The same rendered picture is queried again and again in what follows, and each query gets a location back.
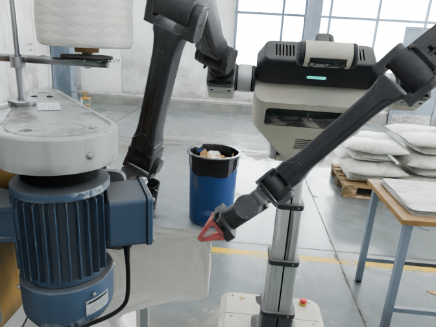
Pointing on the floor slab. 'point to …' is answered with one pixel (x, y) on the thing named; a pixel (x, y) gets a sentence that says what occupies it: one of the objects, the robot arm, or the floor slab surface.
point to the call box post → (145, 317)
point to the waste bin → (211, 180)
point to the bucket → (154, 189)
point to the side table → (379, 191)
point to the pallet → (350, 189)
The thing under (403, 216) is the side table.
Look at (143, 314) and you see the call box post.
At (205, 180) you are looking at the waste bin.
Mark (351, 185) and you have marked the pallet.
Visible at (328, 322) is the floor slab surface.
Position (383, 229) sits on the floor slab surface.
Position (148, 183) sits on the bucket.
